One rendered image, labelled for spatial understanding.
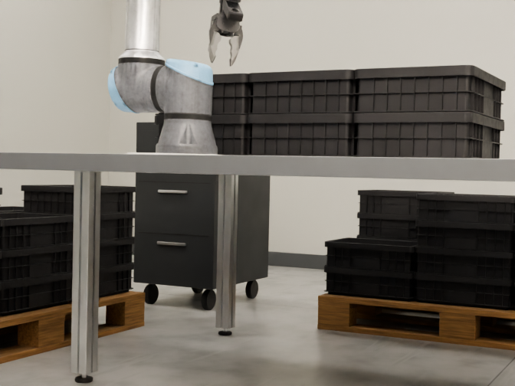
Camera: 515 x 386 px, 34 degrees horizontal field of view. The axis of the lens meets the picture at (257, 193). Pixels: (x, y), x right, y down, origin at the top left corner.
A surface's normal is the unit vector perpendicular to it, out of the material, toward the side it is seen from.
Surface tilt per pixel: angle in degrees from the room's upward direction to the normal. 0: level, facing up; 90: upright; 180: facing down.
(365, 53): 90
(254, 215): 90
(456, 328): 90
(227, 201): 90
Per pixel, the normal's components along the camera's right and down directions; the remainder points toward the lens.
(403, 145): -0.46, 0.01
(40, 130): 0.90, 0.04
